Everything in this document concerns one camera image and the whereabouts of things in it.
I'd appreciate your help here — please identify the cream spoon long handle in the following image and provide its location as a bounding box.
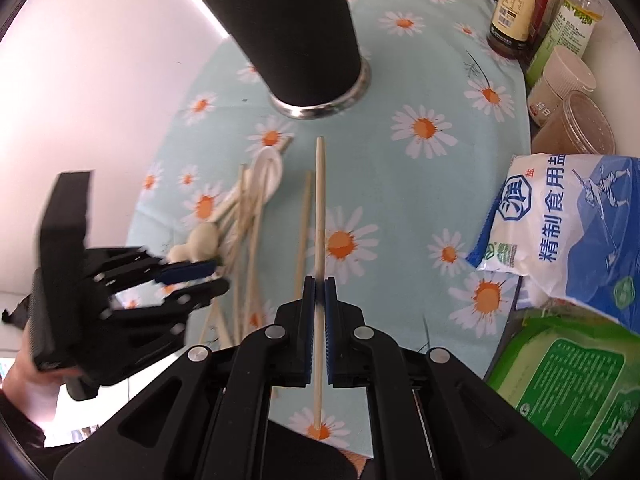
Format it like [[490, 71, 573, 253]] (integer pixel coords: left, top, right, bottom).
[[166, 222, 219, 263]]

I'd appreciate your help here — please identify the bamboo chopstick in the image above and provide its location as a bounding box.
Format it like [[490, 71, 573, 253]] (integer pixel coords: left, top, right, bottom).
[[312, 136, 326, 434], [294, 171, 314, 298], [242, 167, 266, 337]]

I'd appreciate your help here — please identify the person's left hand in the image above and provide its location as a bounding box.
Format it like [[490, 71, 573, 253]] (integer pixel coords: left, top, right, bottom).
[[1, 347, 82, 424]]

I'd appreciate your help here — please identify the bamboo chopstick crossing pile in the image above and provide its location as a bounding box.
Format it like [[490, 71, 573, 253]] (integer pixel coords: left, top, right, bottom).
[[198, 164, 248, 349]]

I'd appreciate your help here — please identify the white ceramic spoon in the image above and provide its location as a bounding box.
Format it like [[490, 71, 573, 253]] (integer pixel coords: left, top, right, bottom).
[[208, 148, 283, 223]]

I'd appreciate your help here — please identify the bamboo chopstick in pile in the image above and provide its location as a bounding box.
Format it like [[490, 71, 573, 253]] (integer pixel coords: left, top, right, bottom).
[[242, 167, 266, 337]]

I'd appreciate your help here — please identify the daisy print tablecloth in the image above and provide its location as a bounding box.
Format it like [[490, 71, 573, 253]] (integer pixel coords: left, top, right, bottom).
[[124, 0, 533, 461]]

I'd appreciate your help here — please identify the green sugar bag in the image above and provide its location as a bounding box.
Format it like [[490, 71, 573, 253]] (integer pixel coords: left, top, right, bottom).
[[487, 316, 639, 479]]

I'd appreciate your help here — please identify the blue white salt bag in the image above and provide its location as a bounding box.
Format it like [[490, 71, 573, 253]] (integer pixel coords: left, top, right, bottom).
[[468, 153, 639, 333]]

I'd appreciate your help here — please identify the black cylindrical utensil holder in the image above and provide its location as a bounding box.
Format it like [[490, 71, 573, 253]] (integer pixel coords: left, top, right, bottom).
[[203, 0, 371, 120]]

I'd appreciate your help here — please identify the plastic lidded container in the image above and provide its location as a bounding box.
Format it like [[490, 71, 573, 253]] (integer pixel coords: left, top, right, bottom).
[[530, 90, 616, 155]]

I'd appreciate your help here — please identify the dark soy sauce bottle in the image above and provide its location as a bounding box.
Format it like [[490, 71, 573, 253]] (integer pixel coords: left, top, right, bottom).
[[487, 0, 536, 58]]

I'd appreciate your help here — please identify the clear oil bottle green label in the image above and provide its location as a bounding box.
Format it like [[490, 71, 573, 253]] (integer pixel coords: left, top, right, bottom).
[[525, 0, 604, 88]]

